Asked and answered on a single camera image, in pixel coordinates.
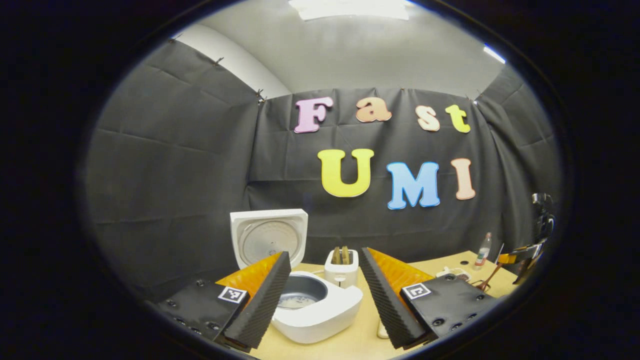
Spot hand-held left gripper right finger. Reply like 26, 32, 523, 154
360, 247, 503, 350

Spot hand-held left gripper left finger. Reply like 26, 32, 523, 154
145, 251, 292, 353

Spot pale rice grains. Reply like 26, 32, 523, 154
277, 295, 310, 309

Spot brown wooden spoon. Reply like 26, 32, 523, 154
481, 262, 507, 292

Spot white rice cooker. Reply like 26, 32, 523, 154
230, 209, 364, 345

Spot clear plastic water bottle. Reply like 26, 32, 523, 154
475, 232, 493, 271

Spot white toaster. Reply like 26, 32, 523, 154
324, 249, 360, 289

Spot white divided dish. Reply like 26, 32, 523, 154
435, 266, 472, 282

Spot black backdrop cloth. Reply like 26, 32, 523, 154
85, 40, 561, 301

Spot small ceiling light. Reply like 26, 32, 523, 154
482, 44, 507, 65

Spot ceiling light panel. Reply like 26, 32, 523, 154
288, 0, 411, 22

